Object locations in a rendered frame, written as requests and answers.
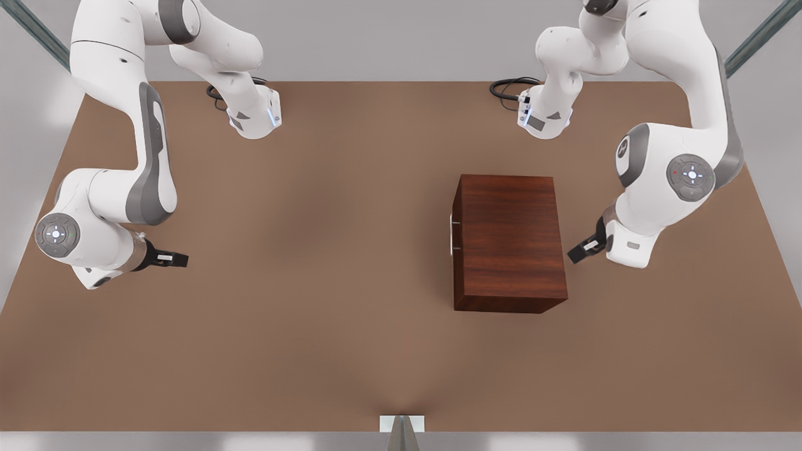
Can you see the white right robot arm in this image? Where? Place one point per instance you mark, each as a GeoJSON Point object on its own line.
{"type": "Point", "coordinates": [106, 94]}

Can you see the dark wooden cabinet box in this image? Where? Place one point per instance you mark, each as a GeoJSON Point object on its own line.
{"type": "Point", "coordinates": [509, 241]}

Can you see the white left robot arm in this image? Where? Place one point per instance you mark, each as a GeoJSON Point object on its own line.
{"type": "Point", "coordinates": [683, 125]}

